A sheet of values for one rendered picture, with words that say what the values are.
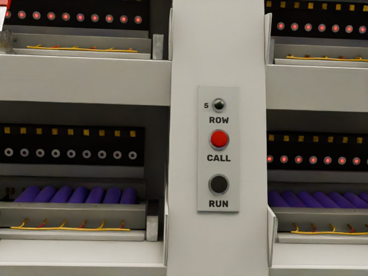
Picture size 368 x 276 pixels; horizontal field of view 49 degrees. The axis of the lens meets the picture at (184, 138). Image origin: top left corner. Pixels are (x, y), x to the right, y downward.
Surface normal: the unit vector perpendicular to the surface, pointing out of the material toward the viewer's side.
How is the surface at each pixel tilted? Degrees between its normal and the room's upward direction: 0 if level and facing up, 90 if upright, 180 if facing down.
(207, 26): 90
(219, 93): 90
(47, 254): 21
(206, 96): 90
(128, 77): 111
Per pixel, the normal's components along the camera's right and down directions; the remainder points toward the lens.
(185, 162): 0.06, -0.17
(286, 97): 0.05, 0.19
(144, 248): 0.04, -0.98
